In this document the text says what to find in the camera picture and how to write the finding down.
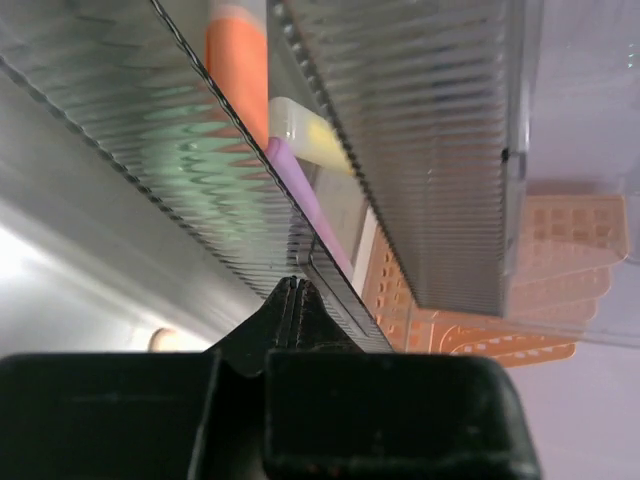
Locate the orange file rack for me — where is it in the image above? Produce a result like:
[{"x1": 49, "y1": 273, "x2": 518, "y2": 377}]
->
[{"x1": 361, "y1": 194, "x2": 631, "y2": 368}]

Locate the orange highlighter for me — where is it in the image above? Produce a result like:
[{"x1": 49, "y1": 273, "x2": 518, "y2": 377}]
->
[{"x1": 205, "y1": 0, "x2": 269, "y2": 149}]

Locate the green highlighter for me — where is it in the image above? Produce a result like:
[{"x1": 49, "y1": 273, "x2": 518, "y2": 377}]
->
[{"x1": 131, "y1": 104, "x2": 289, "y2": 242}]

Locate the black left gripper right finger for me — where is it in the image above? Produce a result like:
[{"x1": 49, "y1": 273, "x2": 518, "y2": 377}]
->
[{"x1": 262, "y1": 277, "x2": 543, "y2": 479}]

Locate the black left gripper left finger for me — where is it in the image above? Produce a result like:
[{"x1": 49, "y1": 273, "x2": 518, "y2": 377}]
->
[{"x1": 1, "y1": 278, "x2": 296, "y2": 479}]

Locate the clear grey drawer organizer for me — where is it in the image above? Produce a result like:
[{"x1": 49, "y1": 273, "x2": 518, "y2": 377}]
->
[{"x1": 1, "y1": 1, "x2": 639, "y2": 348}]

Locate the purple highlighter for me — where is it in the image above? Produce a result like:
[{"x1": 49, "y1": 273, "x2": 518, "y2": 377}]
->
[{"x1": 266, "y1": 137, "x2": 353, "y2": 280}]

